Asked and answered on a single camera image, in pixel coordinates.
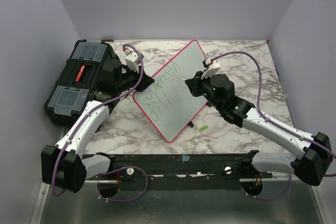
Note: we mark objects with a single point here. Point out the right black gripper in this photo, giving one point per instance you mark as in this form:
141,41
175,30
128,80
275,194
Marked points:
192,84

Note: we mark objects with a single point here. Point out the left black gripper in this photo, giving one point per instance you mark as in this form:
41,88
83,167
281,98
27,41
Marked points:
145,82

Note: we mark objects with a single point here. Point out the pink-framed whiteboard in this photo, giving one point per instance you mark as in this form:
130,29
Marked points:
168,103

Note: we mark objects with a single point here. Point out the green marker cap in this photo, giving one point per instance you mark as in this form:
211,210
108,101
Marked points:
203,127

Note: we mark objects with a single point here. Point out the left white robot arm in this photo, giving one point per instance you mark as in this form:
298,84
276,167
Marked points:
62,165

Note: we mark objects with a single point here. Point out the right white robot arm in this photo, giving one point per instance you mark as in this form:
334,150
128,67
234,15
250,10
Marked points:
308,156

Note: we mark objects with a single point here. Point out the black whiteboard clip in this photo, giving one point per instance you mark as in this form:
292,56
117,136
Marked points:
190,124

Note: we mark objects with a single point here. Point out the black plastic toolbox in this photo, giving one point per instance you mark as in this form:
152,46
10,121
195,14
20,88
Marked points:
78,80

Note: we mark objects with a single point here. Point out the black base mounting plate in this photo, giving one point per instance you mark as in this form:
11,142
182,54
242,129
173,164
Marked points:
180,172

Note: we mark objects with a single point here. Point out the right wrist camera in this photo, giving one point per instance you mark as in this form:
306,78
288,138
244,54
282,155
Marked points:
211,68

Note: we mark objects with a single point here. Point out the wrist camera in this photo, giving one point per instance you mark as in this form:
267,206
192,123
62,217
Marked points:
132,59
211,68

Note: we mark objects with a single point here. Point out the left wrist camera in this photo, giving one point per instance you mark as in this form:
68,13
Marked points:
132,59

